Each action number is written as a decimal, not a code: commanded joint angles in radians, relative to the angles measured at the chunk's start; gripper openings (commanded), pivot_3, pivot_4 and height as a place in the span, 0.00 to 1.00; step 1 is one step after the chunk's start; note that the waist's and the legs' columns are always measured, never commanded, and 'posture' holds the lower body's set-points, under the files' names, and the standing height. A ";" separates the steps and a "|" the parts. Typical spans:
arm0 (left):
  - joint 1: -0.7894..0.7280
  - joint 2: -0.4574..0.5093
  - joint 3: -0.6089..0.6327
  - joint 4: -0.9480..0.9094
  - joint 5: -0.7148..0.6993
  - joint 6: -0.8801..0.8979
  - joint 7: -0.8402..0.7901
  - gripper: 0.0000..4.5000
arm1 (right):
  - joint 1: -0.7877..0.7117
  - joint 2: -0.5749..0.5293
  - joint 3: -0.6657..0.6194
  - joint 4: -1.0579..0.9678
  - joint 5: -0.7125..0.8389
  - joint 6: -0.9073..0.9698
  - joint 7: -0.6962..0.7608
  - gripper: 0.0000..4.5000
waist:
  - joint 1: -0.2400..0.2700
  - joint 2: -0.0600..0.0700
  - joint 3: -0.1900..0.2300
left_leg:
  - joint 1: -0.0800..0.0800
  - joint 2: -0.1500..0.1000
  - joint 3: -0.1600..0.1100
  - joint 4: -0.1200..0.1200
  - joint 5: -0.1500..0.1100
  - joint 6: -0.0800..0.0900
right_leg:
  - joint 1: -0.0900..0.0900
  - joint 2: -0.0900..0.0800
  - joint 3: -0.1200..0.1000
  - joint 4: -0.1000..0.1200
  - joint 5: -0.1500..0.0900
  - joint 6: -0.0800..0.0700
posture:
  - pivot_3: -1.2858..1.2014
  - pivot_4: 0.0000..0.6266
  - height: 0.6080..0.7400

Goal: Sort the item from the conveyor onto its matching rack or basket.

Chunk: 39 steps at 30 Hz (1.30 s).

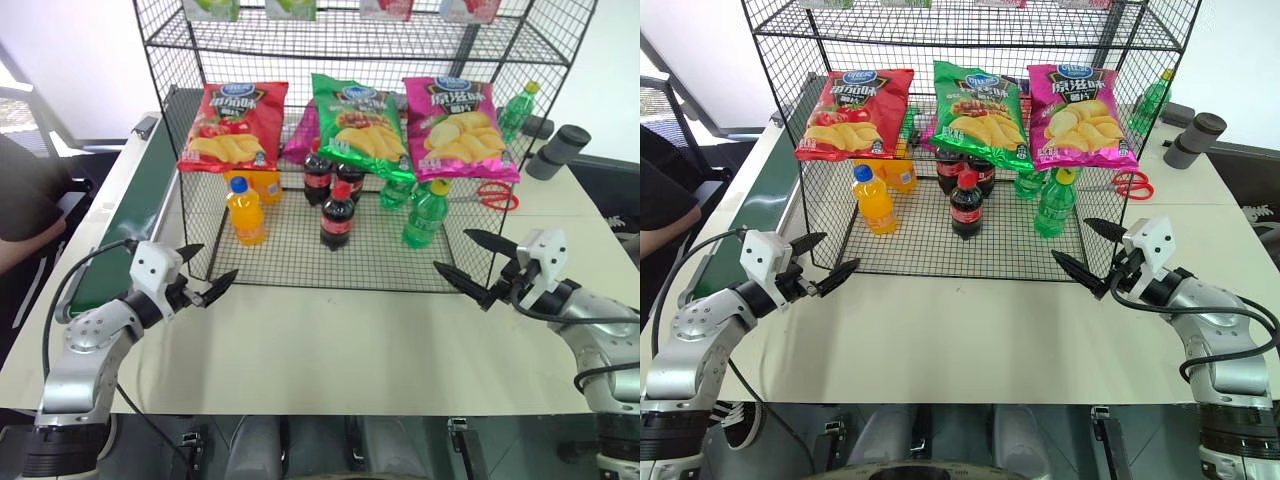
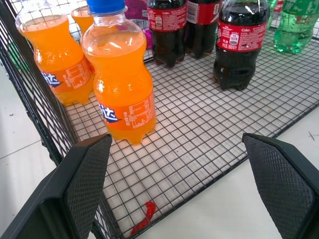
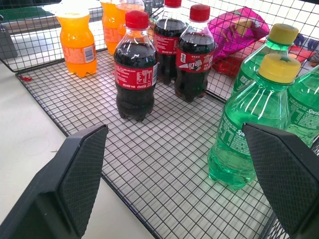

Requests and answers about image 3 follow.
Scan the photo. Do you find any black wire basket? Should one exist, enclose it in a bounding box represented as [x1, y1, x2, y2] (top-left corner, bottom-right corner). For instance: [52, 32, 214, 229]
[0, 0, 319, 239]

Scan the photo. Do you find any red snack bag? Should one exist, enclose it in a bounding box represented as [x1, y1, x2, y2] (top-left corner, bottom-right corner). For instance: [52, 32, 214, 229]
[211, 36, 317, 78]

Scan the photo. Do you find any cola bottle red cap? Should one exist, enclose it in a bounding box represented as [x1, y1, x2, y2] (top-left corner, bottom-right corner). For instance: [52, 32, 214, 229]
[113, 10, 159, 122]
[152, 0, 188, 86]
[173, 4, 216, 103]

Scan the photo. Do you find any pink snack bag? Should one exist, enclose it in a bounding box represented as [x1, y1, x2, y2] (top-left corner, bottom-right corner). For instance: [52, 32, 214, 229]
[207, 6, 271, 66]

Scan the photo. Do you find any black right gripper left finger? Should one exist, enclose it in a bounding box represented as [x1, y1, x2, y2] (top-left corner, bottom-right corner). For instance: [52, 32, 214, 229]
[0, 124, 109, 239]

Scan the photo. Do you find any orange soda bottle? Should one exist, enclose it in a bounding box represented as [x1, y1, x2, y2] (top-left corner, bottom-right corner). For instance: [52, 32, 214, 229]
[100, 0, 128, 56]
[116, 0, 146, 38]
[55, 0, 98, 78]

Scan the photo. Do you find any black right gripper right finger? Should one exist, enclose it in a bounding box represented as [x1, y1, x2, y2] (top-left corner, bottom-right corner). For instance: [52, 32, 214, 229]
[242, 122, 319, 239]

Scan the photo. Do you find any green soda bottle yellow cap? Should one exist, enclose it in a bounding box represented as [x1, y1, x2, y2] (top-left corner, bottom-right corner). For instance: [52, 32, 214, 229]
[232, 23, 300, 95]
[207, 53, 302, 192]
[285, 64, 319, 148]

